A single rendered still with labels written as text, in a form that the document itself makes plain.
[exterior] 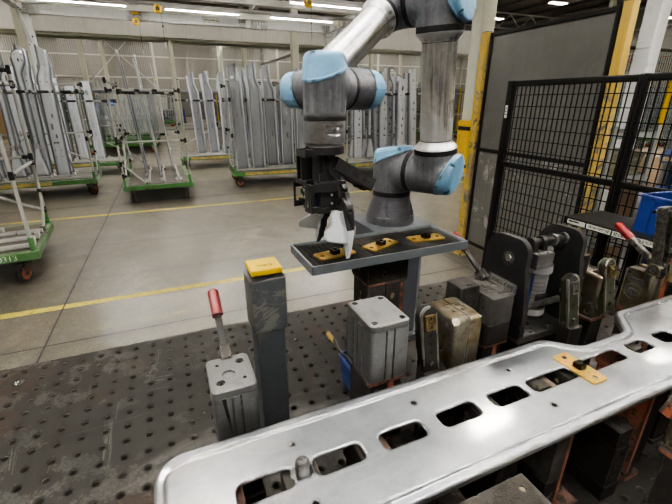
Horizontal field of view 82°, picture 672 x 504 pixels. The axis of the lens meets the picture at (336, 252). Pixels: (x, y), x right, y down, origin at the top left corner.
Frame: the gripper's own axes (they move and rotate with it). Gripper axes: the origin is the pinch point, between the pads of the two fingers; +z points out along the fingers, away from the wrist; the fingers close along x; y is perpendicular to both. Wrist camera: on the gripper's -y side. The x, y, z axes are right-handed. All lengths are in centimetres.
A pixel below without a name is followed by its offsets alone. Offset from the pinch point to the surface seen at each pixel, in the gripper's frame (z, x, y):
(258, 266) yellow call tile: 1.8, -2.3, 15.7
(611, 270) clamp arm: 9, 27, -59
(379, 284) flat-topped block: 9.2, 4.0, -8.8
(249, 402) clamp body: 14.9, 16.7, 25.6
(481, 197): 56, -166, -262
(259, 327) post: 13.5, -0.1, 17.3
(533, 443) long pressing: 18.1, 42.5, -7.0
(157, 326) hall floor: 118, -199, 21
